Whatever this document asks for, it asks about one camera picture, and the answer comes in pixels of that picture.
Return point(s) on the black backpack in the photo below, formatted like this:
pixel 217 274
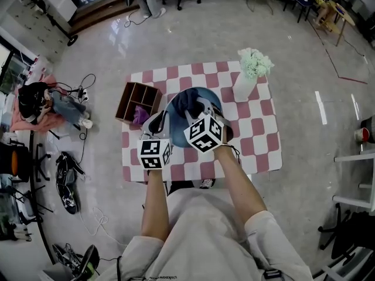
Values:
pixel 67 198

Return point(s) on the purple cloth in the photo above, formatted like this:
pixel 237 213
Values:
pixel 140 116

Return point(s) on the white power strip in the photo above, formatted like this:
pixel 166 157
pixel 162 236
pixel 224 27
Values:
pixel 83 95

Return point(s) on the white desk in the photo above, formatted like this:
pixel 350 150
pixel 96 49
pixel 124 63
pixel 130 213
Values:
pixel 351 157

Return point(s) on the pink chair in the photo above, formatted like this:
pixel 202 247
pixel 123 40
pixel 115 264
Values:
pixel 44 124

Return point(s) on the person's left forearm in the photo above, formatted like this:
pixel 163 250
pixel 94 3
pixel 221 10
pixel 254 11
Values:
pixel 155 206

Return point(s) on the black orange office chair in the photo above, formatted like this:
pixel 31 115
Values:
pixel 14 162

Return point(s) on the person's right black shoe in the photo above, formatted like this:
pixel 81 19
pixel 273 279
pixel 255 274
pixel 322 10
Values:
pixel 207 183

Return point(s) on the round wooden table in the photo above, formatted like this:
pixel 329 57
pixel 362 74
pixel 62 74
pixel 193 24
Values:
pixel 345 17

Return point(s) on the big blue plate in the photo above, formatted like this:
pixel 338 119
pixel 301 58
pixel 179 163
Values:
pixel 177 127

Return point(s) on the wicker basket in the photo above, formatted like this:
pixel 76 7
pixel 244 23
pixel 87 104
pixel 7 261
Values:
pixel 369 127

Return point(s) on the wooden compartment box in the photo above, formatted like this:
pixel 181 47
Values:
pixel 123 104

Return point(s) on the pink white checkered tablecloth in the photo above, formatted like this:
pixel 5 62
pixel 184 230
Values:
pixel 257 145

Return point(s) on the wooden step platform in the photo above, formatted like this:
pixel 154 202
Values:
pixel 96 13

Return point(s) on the red bucket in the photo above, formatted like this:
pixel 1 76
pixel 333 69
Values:
pixel 362 134

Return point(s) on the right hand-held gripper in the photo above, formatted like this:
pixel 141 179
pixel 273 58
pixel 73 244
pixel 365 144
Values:
pixel 203 133

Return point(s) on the pale green flower bouquet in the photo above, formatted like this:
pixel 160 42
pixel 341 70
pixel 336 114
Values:
pixel 255 63

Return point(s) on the person's beige shirt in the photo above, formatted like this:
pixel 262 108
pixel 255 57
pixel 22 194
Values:
pixel 205 244

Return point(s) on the black coat rack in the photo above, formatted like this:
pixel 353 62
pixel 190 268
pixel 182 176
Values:
pixel 72 40

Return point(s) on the person's black trousers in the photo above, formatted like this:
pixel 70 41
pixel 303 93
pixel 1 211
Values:
pixel 181 186

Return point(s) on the dark blue cloth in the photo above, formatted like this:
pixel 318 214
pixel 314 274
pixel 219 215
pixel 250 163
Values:
pixel 186 101

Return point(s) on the person's right forearm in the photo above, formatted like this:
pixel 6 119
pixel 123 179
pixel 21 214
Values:
pixel 237 192

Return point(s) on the white vase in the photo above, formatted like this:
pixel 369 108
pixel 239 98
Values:
pixel 243 89

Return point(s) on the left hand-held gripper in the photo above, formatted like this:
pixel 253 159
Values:
pixel 153 154

